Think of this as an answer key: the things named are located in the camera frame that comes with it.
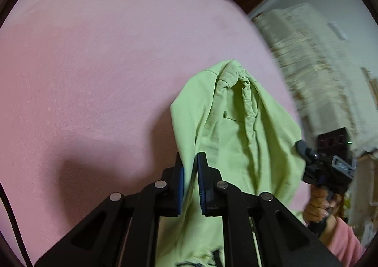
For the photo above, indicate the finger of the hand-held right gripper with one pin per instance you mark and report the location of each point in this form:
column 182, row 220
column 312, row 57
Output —
column 316, row 175
column 305, row 151

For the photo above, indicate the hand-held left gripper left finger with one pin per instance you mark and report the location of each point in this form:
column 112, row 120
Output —
column 180, row 187

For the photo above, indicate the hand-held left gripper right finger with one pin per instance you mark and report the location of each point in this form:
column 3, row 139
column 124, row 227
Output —
column 202, row 187

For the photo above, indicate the green and black hooded jacket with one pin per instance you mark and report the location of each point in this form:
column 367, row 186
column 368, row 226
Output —
column 236, row 137

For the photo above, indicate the person's right forearm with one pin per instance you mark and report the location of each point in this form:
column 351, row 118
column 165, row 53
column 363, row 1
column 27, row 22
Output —
column 342, row 240

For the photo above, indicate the person's right hand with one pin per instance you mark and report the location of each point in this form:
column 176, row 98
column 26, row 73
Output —
column 317, row 208

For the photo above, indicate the lace covered furniture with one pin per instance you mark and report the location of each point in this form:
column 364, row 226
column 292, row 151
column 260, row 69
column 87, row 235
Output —
column 310, row 48

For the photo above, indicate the pink fleece bed blanket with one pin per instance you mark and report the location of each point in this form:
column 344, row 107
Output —
column 88, row 63

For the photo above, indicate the white wall switch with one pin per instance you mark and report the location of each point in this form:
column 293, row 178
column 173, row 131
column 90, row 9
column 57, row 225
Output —
column 337, row 29

